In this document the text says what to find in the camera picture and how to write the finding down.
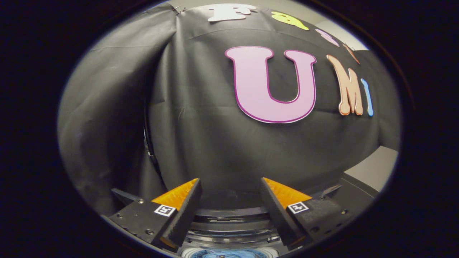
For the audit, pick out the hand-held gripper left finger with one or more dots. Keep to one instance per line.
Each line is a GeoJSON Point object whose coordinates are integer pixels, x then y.
{"type": "Point", "coordinates": [184, 215]}

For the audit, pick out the light blue shirt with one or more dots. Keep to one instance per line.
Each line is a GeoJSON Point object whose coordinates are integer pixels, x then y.
{"type": "Point", "coordinates": [226, 254]}

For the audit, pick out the grey and cream cabinet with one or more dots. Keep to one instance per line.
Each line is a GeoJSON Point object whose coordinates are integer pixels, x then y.
{"type": "Point", "coordinates": [376, 168]}

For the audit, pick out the black backdrop cloth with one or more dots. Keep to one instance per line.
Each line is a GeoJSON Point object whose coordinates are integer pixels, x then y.
{"type": "Point", "coordinates": [200, 125]}

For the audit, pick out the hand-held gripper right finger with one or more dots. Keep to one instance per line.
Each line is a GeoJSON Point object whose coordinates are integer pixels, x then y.
{"type": "Point", "coordinates": [278, 211]}

